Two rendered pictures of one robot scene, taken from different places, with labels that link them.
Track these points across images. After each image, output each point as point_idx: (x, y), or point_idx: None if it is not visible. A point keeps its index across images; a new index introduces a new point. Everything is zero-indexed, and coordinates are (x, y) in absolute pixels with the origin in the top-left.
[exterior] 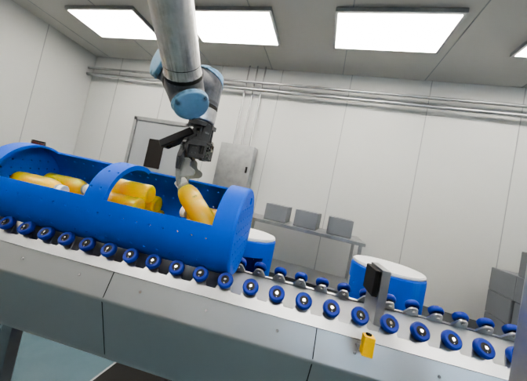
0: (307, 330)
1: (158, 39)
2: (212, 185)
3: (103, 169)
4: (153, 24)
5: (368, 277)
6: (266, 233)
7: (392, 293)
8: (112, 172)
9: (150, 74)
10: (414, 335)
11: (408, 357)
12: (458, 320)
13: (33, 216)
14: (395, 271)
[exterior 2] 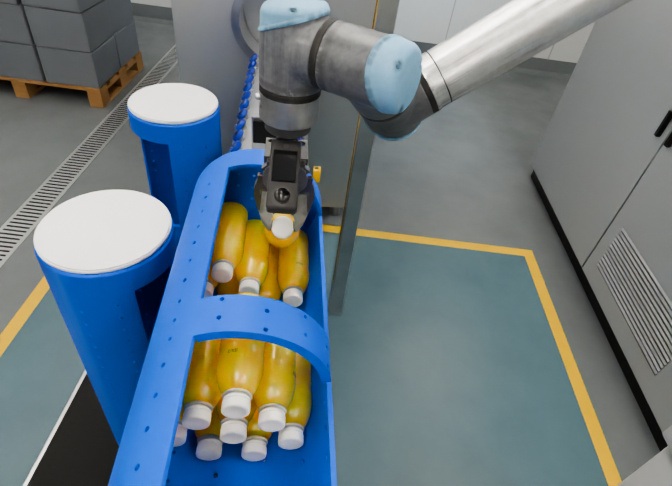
0: None
1: (486, 82)
2: (223, 197)
3: (305, 345)
4: (502, 72)
5: (267, 132)
6: (76, 200)
7: (218, 127)
8: (306, 327)
9: (397, 112)
10: (303, 144)
11: None
12: (247, 108)
13: None
14: (202, 103)
